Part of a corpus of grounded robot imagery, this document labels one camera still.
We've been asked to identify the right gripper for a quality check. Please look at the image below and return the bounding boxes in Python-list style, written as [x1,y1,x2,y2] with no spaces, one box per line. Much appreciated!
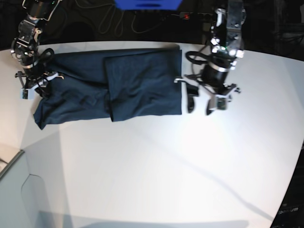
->
[15,71,64,98]

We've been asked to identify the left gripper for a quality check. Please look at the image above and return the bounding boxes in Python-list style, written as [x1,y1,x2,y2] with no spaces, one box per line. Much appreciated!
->
[174,75,241,115]

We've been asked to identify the dark blue t-shirt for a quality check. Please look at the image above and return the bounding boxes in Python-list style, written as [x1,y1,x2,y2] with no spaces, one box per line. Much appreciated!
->
[33,47,182,129]

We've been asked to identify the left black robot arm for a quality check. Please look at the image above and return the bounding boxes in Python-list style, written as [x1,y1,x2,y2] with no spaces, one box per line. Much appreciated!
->
[174,0,246,115]

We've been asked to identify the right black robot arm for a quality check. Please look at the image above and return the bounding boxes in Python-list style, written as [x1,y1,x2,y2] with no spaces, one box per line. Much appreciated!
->
[10,0,64,100]

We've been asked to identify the black power strip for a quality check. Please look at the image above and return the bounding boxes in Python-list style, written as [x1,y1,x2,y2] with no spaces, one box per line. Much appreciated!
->
[178,12,213,22]

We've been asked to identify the blue plastic box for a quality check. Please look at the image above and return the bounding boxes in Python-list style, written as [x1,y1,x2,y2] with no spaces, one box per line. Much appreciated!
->
[115,0,182,10]

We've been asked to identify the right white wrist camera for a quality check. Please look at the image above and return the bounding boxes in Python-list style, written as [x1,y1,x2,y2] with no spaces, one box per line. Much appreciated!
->
[20,88,35,100]

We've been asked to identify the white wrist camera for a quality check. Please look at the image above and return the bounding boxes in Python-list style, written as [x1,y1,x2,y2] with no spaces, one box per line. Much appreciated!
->
[20,88,35,100]
[216,95,232,111]

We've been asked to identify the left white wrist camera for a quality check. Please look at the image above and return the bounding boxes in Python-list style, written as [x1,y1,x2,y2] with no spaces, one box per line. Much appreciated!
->
[216,95,232,111]

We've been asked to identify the grey metal frame edge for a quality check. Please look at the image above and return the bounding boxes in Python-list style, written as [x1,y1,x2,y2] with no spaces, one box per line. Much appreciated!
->
[0,150,25,180]

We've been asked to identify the grey cable loops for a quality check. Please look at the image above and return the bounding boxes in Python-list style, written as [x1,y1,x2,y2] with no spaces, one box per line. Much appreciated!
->
[98,9,152,36]

